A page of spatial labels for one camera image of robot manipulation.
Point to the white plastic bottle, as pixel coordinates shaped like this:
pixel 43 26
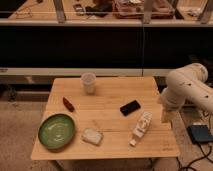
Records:
pixel 140 128

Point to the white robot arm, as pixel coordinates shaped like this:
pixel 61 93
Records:
pixel 186 83

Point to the red tray with items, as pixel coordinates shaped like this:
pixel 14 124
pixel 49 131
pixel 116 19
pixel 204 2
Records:
pixel 136 8

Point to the dark blue floor box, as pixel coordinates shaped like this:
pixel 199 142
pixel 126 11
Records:
pixel 199 134

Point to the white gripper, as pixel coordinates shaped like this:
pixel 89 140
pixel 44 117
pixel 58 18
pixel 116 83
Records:
pixel 169 106

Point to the white sponge block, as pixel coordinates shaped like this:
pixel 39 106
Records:
pixel 92 136

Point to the wooden table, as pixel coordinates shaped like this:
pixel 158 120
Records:
pixel 101 112

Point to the green round plate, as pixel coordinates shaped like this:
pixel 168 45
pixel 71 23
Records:
pixel 56 131

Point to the black device on workbench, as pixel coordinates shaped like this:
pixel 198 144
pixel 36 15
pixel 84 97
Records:
pixel 99 10

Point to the long background workbench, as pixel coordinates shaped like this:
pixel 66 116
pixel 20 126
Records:
pixel 61 12

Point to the black rectangular block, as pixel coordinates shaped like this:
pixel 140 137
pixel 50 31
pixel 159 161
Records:
pixel 130 107

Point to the red chili pepper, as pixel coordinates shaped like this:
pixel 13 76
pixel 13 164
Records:
pixel 68 105

